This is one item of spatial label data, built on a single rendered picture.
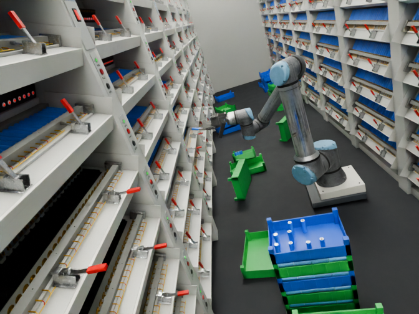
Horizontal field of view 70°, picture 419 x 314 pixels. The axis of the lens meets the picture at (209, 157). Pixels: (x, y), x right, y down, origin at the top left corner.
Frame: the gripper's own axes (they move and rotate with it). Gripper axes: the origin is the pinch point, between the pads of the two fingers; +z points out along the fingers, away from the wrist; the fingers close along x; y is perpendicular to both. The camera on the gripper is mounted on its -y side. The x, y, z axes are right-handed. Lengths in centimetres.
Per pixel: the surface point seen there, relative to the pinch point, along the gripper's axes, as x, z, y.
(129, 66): 43, 20, 55
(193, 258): 94, 7, -27
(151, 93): 43, 14, 40
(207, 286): 93, 6, -46
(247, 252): 61, -14, -60
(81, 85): 113, 14, 58
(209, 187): -0.6, 6.3, -46.7
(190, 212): 58, 11, -26
